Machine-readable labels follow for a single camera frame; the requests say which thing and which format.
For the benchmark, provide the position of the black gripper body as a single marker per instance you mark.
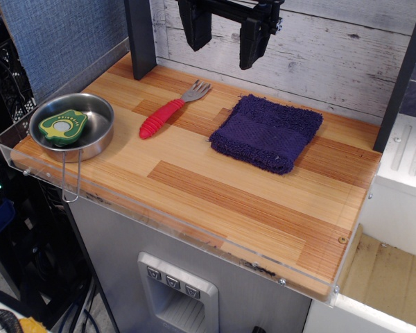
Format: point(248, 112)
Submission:
point(265, 12)

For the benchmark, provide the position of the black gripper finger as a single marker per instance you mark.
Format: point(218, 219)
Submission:
point(254, 37)
point(196, 24)

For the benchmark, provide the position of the red handled metal spork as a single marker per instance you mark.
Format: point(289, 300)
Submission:
point(158, 118)

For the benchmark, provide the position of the purple folded towel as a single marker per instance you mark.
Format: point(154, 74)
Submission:
point(264, 134)

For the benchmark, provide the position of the green toy avocado half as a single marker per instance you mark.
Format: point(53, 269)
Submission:
point(64, 128)

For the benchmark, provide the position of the clear acrylic table guard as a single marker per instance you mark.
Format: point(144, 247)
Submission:
point(292, 229)

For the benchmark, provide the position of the silver toy fridge dispenser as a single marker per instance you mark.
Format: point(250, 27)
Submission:
point(179, 301)

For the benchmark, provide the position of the white toy sink unit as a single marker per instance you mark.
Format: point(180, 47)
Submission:
point(376, 291)

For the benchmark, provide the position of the dark vertical post left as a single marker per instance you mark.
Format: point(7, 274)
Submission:
point(141, 38)

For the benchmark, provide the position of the dark vertical post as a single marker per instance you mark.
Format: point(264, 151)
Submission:
point(141, 38)
point(397, 95)

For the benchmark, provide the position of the dark vertical post right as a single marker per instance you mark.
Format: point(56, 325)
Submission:
point(397, 95)

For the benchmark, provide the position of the steel pan with wire handle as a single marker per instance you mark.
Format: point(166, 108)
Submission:
point(95, 138)

